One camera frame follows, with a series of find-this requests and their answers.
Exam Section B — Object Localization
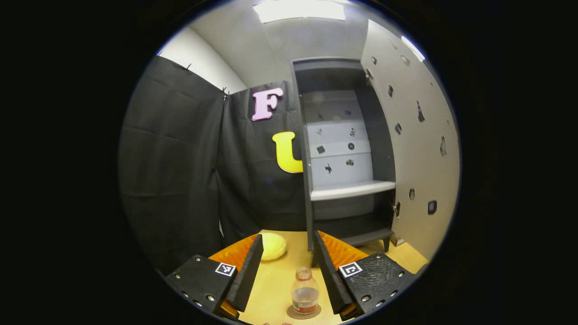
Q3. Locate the large ceiling light panel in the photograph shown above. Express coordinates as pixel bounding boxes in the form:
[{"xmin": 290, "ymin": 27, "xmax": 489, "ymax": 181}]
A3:
[{"xmin": 253, "ymin": 0, "xmax": 346, "ymax": 24}]

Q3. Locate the black backdrop cloth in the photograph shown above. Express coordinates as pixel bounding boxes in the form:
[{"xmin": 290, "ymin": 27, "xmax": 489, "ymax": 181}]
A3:
[{"xmin": 118, "ymin": 56, "xmax": 313, "ymax": 276}]

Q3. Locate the brown round coaster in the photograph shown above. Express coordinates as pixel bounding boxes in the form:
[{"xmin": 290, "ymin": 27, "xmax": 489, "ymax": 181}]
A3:
[{"xmin": 286, "ymin": 303, "xmax": 322, "ymax": 320}]

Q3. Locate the dark grey cabinet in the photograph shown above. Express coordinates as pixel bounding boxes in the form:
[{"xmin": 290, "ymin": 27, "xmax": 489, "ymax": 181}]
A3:
[{"xmin": 292, "ymin": 57, "xmax": 398, "ymax": 267}]

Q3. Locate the clear plastic bottle red label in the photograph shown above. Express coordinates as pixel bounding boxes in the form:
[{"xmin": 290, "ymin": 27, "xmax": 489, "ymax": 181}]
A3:
[{"xmin": 292, "ymin": 267, "xmax": 320, "ymax": 315}]

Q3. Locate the yellow soft sponge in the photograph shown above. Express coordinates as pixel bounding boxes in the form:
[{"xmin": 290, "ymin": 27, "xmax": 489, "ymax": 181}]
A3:
[{"xmin": 261, "ymin": 232, "xmax": 287, "ymax": 261}]

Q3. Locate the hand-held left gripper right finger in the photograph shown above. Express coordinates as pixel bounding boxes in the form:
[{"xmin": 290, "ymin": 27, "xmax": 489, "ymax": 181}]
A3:
[{"xmin": 314, "ymin": 231, "xmax": 417, "ymax": 321}]

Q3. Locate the beige cabinet door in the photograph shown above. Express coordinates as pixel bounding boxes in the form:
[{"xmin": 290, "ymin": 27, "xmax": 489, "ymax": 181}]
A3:
[{"xmin": 360, "ymin": 19, "xmax": 461, "ymax": 261}]

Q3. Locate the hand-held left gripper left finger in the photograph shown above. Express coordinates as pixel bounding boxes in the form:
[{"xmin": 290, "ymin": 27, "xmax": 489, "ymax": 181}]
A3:
[{"xmin": 166, "ymin": 233, "xmax": 264, "ymax": 322}]

